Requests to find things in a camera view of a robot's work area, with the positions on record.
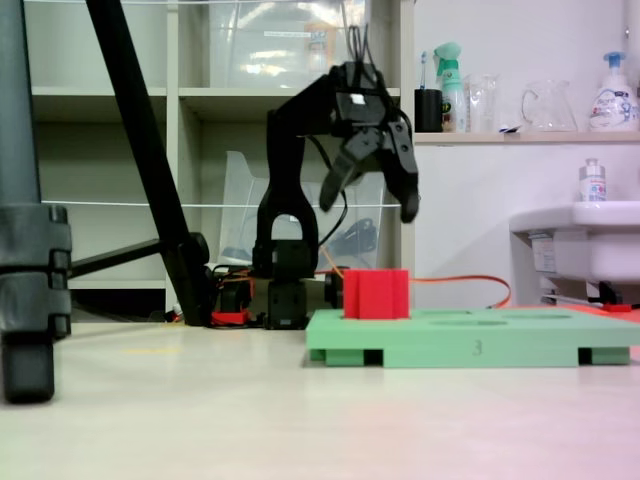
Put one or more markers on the red black table clamp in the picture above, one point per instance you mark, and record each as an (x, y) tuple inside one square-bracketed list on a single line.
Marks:
[(235, 300)]

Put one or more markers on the clear plastic file tray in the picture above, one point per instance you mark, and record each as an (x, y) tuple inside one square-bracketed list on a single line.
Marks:
[(240, 220)]

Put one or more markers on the white sink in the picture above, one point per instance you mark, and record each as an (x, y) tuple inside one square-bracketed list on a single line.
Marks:
[(590, 240)]

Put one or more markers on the green shape hole board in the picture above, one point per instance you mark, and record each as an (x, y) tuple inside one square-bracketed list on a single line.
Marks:
[(450, 345)]

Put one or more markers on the wooden wall ledge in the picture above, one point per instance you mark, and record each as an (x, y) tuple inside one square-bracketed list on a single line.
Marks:
[(525, 138)]

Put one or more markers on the black cup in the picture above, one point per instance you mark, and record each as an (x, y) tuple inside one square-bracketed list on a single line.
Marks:
[(428, 112)]

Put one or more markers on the black tripod leg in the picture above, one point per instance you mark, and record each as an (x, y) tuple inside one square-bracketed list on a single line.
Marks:
[(25, 240), (145, 140)]

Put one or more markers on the clear plastic storage box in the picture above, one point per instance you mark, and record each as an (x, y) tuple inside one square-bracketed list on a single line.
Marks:
[(280, 45)]

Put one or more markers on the black tripod brace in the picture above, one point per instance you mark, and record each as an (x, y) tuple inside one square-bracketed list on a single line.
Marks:
[(115, 257)]

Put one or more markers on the white blue pump bottle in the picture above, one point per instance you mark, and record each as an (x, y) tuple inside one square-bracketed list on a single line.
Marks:
[(614, 105)]

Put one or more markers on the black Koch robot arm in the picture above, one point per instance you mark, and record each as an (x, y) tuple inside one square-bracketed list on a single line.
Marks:
[(285, 200)]

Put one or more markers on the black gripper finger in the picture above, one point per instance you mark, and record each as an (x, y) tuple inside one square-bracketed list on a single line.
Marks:
[(402, 165), (345, 165)]

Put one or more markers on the small blue white packet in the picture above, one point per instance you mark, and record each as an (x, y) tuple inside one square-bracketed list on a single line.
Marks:
[(509, 129)]

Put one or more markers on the green spray bottle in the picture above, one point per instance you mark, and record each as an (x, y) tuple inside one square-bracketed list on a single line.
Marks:
[(451, 95)]

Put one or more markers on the clear plastic cup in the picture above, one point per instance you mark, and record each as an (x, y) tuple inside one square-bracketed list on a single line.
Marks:
[(484, 105)]

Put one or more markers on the clear glass pitcher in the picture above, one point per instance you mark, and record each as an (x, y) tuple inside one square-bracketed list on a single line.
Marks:
[(550, 107)]

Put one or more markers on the small clear sanitizer bottle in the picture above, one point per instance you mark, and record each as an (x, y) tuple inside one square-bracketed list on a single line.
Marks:
[(592, 185)]

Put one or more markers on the blue white toothbrush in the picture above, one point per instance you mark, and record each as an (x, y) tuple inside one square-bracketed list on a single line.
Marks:
[(423, 70)]

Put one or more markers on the red cross columnar block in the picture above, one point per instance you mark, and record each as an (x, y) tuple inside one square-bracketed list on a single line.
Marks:
[(375, 295)]

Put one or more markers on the pale shelf unit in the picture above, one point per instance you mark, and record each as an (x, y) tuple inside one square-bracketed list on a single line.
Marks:
[(172, 150)]

